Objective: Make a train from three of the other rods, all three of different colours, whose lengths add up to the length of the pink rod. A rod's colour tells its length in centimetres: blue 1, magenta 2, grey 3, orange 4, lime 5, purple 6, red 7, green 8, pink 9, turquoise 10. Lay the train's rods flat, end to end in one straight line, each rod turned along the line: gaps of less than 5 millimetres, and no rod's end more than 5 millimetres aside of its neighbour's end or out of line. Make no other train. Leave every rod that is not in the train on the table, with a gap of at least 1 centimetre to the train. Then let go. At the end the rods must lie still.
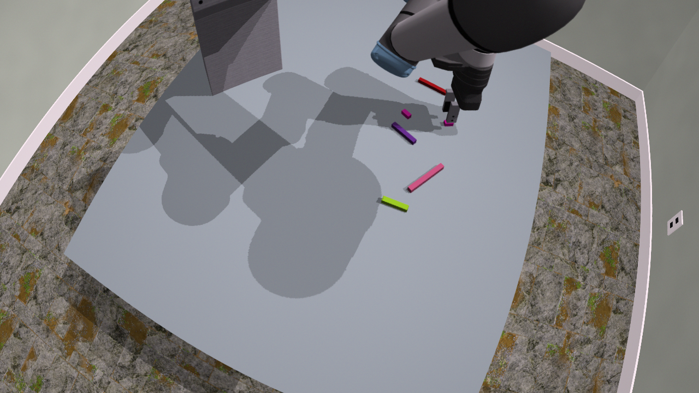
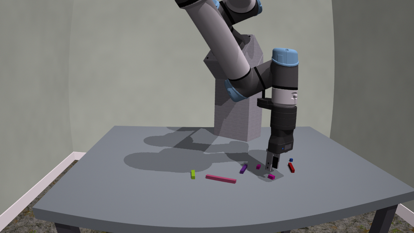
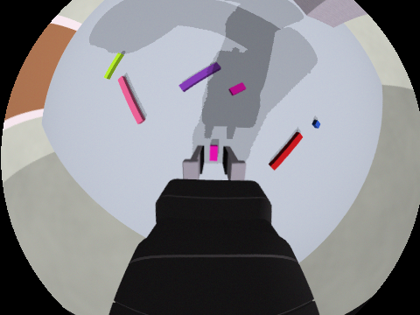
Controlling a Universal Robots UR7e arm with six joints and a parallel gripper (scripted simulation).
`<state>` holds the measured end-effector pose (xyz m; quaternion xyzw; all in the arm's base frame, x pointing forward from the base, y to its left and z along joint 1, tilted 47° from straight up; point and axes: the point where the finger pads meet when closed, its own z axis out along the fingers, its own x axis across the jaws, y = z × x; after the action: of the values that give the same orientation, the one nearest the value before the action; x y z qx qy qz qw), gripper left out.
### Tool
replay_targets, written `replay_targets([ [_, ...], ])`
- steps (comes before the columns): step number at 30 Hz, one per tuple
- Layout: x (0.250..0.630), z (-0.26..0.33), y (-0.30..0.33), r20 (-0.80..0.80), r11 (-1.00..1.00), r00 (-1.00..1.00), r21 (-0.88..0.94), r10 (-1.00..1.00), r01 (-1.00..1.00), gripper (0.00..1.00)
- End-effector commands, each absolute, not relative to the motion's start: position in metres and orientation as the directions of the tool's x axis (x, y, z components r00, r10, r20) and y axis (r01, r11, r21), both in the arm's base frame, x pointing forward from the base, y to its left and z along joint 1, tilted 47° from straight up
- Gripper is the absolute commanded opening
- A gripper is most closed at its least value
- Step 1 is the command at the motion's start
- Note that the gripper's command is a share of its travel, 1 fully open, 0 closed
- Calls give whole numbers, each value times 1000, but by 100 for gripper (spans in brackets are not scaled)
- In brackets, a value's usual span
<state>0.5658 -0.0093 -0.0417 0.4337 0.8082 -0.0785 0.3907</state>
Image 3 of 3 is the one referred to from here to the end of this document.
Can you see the lime green rod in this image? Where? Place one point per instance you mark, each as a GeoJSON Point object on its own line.
{"type": "Point", "coordinates": [113, 66]}

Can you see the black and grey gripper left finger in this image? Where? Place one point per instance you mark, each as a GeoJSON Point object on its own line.
{"type": "Point", "coordinates": [194, 166]}

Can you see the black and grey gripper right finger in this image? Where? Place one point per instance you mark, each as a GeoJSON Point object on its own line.
{"type": "Point", "coordinates": [234, 169]}

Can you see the pink rod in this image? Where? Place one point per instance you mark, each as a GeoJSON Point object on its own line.
{"type": "Point", "coordinates": [131, 100]}

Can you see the red rod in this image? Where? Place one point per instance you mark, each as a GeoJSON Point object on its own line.
{"type": "Point", "coordinates": [285, 151]}

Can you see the small blue cube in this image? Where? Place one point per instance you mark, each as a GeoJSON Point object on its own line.
{"type": "Point", "coordinates": [316, 124]}

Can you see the small magenta block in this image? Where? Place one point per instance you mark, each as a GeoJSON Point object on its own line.
{"type": "Point", "coordinates": [213, 152]}
{"type": "Point", "coordinates": [237, 89]}

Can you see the purple rod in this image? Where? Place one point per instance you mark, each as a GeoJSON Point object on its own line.
{"type": "Point", "coordinates": [200, 76]}

